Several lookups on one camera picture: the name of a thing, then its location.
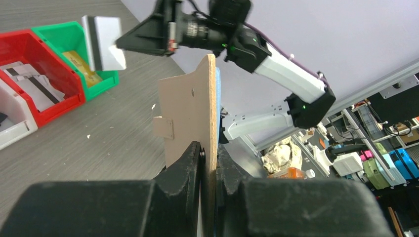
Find orange drink bottle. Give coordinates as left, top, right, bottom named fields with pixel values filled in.
left=268, top=167, right=316, bottom=179

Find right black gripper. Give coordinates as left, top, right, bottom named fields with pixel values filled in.
left=116, top=0, right=183, bottom=56

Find white plastic bin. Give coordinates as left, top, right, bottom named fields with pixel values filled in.
left=0, top=80, right=38, bottom=149

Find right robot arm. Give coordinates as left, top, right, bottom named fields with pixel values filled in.
left=116, top=0, right=335, bottom=144

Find white cards in red bin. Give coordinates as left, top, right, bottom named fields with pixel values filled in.
left=0, top=61, right=65, bottom=112

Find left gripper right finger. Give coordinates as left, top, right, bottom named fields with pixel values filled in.
left=215, top=145, right=393, bottom=237

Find red plastic bin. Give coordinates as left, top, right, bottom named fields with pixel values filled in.
left=0, top=29, right=86, bottom=129

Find white magnetic stripe card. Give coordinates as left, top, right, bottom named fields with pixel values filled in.
left=82, top=15, right=126, bottom=72

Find green plastic bin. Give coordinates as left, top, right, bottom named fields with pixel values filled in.
left=31, top=21, right=119, bottom=101

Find crumpled white cloth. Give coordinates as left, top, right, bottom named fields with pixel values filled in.
left=261, top=137, right=303, bottom=174

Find gold card in green bin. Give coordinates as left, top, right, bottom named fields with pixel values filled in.
left=63, top=51, right=102, bottom=87

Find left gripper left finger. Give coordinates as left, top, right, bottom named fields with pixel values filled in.
left=0, top=141, right=202, bottom=237

